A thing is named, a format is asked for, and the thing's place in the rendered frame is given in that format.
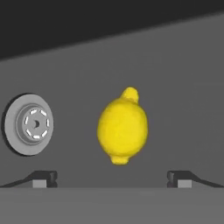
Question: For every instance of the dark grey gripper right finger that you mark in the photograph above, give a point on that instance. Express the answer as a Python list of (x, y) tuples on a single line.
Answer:
[(180, 178)]

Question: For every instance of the grey sink basin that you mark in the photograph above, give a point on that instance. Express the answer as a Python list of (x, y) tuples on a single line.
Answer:
[(175, 87)]

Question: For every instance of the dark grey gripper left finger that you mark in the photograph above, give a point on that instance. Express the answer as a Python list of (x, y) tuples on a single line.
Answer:
[(43, 178)]

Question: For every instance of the yellow lemon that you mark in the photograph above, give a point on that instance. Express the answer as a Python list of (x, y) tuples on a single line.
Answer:
[(122, 128)]

